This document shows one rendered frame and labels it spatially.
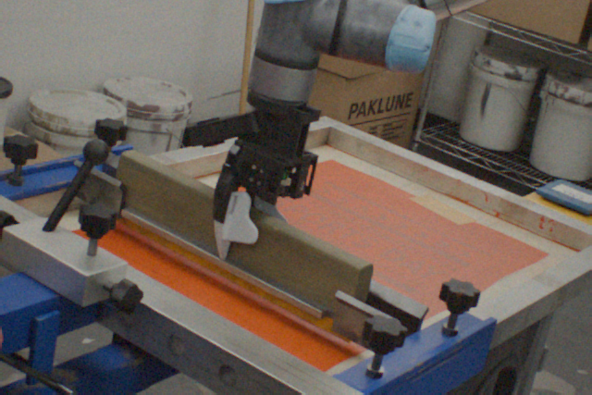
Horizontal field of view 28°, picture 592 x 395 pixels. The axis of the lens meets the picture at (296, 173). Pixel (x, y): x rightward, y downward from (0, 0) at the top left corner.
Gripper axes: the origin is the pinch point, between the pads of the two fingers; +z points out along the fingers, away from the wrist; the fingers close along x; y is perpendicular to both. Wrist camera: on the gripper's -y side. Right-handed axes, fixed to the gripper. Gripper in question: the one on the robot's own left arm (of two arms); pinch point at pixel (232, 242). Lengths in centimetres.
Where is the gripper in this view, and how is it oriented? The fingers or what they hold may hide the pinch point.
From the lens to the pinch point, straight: 148.0
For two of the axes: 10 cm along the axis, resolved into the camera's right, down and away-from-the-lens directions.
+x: 5.9, -1.6, 7.9
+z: -2.1, 9.2, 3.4
